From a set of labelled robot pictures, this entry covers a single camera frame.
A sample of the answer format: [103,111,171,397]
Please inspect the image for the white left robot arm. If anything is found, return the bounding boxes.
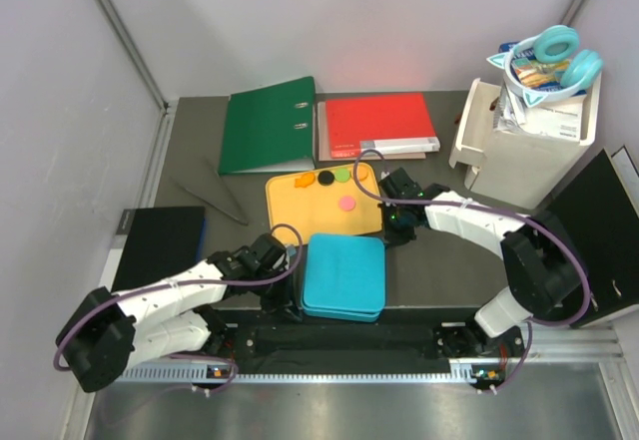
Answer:
[53,231,303,393]

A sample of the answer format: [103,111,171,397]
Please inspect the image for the white storage cabinet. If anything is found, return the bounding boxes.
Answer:
[448,78,601,210]

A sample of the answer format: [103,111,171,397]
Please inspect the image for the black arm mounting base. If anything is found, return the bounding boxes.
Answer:
[217,307,523,359]

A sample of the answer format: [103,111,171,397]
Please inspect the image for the green ring binder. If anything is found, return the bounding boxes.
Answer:
[218,76,316,176]

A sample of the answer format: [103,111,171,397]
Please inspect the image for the pink round cookie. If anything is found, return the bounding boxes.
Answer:
[338,196,356,212]

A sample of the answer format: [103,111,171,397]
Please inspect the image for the metal kitchen tongs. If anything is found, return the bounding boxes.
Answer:
[170,156,250,226]

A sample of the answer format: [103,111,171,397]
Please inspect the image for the green round cookie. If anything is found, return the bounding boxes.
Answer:
[333,168,350,183]

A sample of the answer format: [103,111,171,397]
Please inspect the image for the orange fish-shaped cookie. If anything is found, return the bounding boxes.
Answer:
[294,172,316,189]

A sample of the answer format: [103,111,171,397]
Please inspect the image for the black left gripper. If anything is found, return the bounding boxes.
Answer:
[251,265,302,321]

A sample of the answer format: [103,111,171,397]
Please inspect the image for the yellow plastic tray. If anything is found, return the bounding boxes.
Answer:
[265,163,382,244]

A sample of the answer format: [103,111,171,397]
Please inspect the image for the black binder at right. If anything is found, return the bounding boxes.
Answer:
[548,150,638,328]

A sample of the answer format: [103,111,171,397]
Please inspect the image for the teal cat-ear headphones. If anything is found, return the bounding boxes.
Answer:
[487,25,604,108]

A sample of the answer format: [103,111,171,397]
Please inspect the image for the red folder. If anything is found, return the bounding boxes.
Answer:
[324,93,440,158]

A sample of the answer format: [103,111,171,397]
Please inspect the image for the teal tin lid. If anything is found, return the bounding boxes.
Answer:
[302,233,386,312]

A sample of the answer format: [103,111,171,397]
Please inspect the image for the white cable duct rail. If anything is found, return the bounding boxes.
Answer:
[117,362,488,384]

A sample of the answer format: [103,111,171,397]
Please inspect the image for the black notebook at left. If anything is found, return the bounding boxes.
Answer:
[99,207,206,291]

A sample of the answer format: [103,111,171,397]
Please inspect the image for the orange round cookie top right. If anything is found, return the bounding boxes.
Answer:
[351,166,368,183]

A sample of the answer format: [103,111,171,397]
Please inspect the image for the teal cookie tin box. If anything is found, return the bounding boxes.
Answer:
[304,309,381,323]

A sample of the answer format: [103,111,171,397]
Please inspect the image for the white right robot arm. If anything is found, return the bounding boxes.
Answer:
[378,169,590,356]

